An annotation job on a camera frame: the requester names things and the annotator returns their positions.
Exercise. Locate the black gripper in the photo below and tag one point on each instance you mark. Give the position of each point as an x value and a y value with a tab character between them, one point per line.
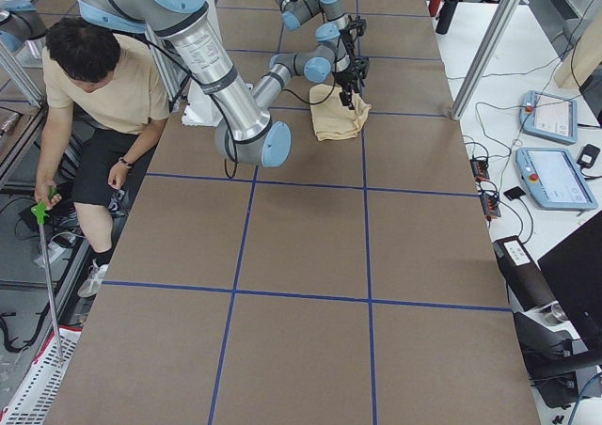
348	38
348	75

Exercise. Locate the cream long-sleeve printed shirt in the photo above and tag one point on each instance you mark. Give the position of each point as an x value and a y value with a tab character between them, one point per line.
331	120

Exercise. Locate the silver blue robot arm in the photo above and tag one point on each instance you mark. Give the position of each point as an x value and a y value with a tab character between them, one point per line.
298	12
270	145

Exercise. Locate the black thermos bottle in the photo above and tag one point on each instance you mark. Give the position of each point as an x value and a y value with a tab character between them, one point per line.
445	16

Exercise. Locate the far blue teach pendant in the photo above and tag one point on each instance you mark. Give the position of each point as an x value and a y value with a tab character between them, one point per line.
549	116

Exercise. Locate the blue teach pendant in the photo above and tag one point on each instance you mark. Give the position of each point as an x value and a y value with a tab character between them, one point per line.
553	180
549	116

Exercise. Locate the near blue teach pendant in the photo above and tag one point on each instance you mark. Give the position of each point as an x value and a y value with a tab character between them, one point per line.
553	180

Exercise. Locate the seated person in beige shirt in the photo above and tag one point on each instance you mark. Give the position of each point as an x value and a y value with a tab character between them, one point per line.
113	78

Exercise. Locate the black power adapter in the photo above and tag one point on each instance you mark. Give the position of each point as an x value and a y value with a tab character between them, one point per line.
588	156

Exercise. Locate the black monitor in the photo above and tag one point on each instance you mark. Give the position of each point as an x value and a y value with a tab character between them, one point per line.
572	270

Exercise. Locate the white perforated basket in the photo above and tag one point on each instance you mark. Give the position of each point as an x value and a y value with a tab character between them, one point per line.
34	397

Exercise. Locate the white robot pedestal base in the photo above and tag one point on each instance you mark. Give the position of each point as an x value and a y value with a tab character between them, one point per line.
197	100

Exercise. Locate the aluminium frame post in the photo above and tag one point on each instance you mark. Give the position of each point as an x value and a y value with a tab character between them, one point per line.
501	18

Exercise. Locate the green-handled reacher grabber stick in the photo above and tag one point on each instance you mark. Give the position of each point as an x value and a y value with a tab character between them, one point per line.
40	212

